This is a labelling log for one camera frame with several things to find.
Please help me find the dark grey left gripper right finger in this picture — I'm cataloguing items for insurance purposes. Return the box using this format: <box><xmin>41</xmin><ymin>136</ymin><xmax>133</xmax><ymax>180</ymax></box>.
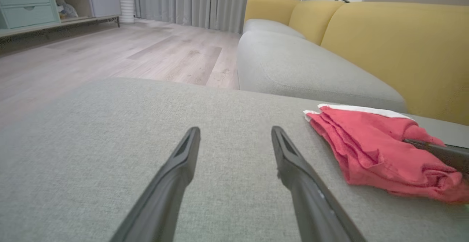
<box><xmin>271</xmin><ymin>125</ymin><xmax>367</xmax><ymax>242</ymax></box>

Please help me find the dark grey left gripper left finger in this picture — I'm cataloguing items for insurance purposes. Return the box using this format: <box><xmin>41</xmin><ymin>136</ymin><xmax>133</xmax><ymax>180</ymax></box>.
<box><xmin>110</xmin><ymin>126</ymin><xmax>201</xmax><ymax>242</ymax></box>

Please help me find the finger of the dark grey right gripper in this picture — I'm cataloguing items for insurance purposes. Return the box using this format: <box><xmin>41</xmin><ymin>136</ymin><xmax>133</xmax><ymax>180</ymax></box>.
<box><xmin>403</xmin><ymin>138</ymin><xmax>469</xmax><ymax>173</ymax></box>

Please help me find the red jersey with number print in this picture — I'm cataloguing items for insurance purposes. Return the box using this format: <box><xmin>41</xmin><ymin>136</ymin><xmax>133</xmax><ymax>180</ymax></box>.
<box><xmin>330</xmin><ymin>154</ymin><xmax>469</xmax><ymax>204</ymax></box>

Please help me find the plain red garment white trim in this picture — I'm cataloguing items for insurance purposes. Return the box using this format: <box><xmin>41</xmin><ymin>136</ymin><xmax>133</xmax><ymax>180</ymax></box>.
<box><xmin>303</xmin><ymin>104</ymin><xmax>469</xmax><ymax>184</ymax></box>

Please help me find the yellow and grey sofa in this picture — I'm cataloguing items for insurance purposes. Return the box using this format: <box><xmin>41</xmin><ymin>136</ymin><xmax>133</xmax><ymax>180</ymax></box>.
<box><xmin>237</xmin><ymin>0</ymin><xmax>469</xmax><ymax>126</ymax></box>

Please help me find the potted tree in white pot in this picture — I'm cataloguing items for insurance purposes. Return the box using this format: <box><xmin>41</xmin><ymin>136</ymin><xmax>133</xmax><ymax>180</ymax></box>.
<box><xmin>117</xmin><ymin>0</ymin><xmax>136</xmax><ymax>24</ymax></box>

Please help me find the grey pleated curtain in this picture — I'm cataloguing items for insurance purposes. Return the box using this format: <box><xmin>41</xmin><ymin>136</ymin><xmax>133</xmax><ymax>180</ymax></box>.
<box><xmin>133</xmin><ymin>0</ymin><xmax>308</xmax><ymax>34</ymax></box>

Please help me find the clutter in cabinet shelf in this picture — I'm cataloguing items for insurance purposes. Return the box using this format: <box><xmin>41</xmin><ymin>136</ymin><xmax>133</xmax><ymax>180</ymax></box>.
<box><xmin>56</xmin><ymin>0</ymin><xmax>79</xmax><ymax>19</ymax></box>

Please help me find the long low TV cabinet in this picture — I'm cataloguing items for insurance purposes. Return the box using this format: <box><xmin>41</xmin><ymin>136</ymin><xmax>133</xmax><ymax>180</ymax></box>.
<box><xmin>0</xmin><ymin>0</ymin><xmax>122</xmax><ymax>39</ymax></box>

